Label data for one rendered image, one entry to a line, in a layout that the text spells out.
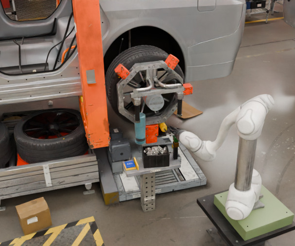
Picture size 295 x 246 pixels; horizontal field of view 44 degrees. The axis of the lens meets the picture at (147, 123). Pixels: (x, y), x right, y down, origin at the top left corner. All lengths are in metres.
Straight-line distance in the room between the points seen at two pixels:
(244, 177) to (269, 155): 1.66
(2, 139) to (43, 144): 0.37
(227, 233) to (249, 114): 0.91
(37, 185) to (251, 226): 1.72
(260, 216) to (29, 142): 1.88
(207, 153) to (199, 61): 1.17
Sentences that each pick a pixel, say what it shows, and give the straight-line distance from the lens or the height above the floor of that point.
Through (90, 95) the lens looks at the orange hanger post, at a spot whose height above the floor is 0.98.
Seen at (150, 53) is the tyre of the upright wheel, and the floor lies 1.17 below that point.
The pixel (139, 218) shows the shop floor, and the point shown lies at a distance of 3.06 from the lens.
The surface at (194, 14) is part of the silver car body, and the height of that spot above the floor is 1.37.
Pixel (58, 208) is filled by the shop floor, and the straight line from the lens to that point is 3.24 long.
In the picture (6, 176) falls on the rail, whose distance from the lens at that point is 3.15.
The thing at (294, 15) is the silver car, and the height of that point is 0.97.
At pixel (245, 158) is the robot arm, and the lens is 2.19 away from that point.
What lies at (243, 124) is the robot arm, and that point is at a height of 1.16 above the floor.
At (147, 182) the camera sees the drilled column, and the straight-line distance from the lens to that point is 2.91.
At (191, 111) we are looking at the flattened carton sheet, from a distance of 4.55.
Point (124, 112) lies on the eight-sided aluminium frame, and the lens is 2.98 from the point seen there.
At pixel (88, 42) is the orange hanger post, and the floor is 1.38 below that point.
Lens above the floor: 2.15
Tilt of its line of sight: 30 degrees down
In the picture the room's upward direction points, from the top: 1 degrees counter-clockwise
